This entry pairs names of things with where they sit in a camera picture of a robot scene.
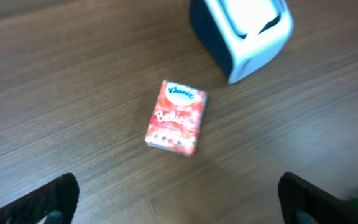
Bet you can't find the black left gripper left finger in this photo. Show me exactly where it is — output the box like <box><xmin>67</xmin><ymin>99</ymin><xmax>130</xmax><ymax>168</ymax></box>
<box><xmin>0</xmin><ymin>173</ymin><xmax>80</xmax><ymax>224</ymax></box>

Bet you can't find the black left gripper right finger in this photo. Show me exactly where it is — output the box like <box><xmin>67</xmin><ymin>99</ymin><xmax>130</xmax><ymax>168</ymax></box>
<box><xmin>278</xmin><ymin>172</ymin><xmax>358</xmax><ymax>224</ymax></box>

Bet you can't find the red tissue pack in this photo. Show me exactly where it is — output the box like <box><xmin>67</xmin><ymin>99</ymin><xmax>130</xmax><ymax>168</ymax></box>
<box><xmin>145</xmin><ymin>80</ymin><xmax>208</xmax><ymax>157</ymax></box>

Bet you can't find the white barcode scanner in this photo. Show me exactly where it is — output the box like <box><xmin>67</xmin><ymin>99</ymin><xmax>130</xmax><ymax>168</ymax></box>
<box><xmin>189</xmin><ymin>0</ymin><xmax>293</xmax><ymax>85</ymax></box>

